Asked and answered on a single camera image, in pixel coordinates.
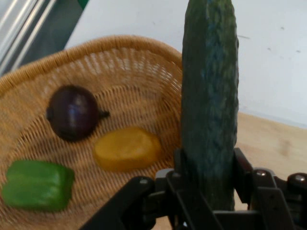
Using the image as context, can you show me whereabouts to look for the dark green cucumber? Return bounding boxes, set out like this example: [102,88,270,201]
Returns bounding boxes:
[180,0,240,211]

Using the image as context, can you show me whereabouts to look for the purple red onion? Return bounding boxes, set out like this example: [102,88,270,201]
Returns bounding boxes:
[46,84,110,142]

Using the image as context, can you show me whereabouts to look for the green panel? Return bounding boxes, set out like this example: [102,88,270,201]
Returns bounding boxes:
[76,0,91,11]

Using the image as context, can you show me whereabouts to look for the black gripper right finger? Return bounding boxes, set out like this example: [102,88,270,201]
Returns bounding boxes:
[232,147,307,230]

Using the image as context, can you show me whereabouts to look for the woven wicker basket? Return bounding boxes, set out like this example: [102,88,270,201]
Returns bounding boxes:
[0,34,184,230]

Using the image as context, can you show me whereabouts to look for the yellow toy vegetable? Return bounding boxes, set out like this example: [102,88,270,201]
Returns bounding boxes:
[93,126,162,173]

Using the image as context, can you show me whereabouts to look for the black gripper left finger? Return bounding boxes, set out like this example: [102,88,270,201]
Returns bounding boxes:
[78,148,216,230]

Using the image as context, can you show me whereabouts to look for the green bell pepper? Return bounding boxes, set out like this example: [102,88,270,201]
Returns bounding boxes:
[1,160,75,213]

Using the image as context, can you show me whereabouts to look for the silver metal frame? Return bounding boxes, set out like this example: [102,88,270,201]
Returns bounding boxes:
[0,0,84,76]

